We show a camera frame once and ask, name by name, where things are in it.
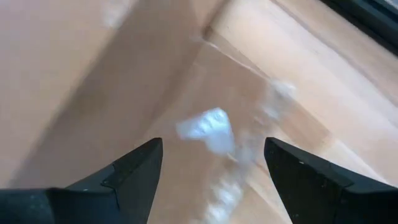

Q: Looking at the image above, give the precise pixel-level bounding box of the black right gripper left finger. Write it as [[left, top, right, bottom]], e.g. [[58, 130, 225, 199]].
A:
[[0, 137, 164, 224]]

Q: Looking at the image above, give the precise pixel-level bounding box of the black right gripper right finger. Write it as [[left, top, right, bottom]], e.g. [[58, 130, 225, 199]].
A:
[[263, 136, 398, 224]]

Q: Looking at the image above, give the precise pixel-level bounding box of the brown taped cardboard box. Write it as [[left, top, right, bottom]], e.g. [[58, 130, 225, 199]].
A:
[[0, 0, 330, 224]]

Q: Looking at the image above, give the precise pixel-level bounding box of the black aluminium table frame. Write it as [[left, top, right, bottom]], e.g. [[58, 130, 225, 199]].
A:
[[320, 0, 398, 57]]

